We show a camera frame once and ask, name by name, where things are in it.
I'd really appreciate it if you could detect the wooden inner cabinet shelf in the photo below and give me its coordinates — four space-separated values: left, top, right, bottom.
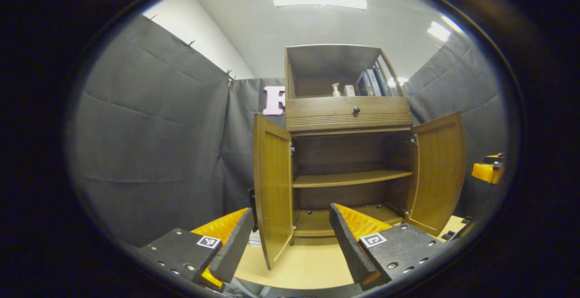
293 169 413 188

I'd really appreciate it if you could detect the wooden drawer with black knob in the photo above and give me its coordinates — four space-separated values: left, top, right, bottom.
285 96 412 117

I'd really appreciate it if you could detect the wooden double-door shoe cabinet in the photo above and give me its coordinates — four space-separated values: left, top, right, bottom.
285 43 414 246

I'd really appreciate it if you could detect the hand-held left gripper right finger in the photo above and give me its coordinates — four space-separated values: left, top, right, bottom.
329 203 449 291

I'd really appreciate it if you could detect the black door handle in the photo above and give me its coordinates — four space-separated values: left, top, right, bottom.
248 188 259 233

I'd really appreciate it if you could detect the wooden shoe cabinet door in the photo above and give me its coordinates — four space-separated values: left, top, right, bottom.
405 111 467 237
252 114 295 270

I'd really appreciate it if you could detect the small ceiling light panel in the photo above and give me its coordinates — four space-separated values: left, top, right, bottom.
427 21 452 42

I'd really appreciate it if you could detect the black backdrop cloth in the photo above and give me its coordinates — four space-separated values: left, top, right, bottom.
68 15 510 249

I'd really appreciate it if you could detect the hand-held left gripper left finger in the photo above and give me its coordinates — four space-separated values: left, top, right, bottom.
136 207 255 292

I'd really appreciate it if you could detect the grey spine book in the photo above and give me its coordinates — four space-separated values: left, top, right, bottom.
357 72 376 97

